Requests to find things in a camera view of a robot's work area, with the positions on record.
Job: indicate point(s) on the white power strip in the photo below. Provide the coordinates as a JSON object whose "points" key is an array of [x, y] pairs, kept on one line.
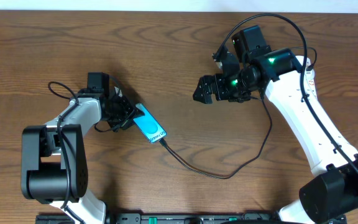
{"points": [[309, 83]]}

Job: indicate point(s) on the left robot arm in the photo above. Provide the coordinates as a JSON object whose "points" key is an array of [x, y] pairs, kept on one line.
{"points": [[54, 168]]}

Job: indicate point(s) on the blue Galaxy smartphone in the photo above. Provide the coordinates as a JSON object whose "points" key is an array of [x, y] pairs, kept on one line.
{"points": [[148, 125]]}

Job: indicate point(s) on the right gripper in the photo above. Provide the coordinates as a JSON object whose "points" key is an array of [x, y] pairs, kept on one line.
{"points": [[218, 80]]}

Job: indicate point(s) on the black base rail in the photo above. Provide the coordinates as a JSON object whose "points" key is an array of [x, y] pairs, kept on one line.
{"points": [[135, 218]]}

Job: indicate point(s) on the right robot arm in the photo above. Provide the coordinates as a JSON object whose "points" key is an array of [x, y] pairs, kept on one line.
{"points": [[276, 75]]}

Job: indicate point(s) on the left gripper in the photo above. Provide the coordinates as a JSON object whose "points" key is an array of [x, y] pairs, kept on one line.
{"points": [[126, 111]]}

